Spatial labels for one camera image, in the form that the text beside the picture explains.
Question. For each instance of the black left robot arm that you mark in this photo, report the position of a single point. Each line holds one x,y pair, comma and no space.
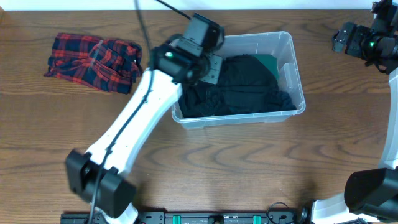
98,176

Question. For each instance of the black garment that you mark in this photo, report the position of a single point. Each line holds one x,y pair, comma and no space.
244,86

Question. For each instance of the red navy plaid shirt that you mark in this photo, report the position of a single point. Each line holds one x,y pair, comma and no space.
110,65

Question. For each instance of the dark green garment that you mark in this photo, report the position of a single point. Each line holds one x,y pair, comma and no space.
270,62

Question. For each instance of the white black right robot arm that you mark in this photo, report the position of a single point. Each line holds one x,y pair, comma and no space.
344,126

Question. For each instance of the clear plastic storage bin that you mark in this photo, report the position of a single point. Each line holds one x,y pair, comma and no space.
277,44

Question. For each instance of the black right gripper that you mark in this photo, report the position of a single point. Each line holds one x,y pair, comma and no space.
359,48

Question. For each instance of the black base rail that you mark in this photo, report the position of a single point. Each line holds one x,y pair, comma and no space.
281,216

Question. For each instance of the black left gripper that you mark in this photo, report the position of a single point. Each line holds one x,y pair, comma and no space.
211,69

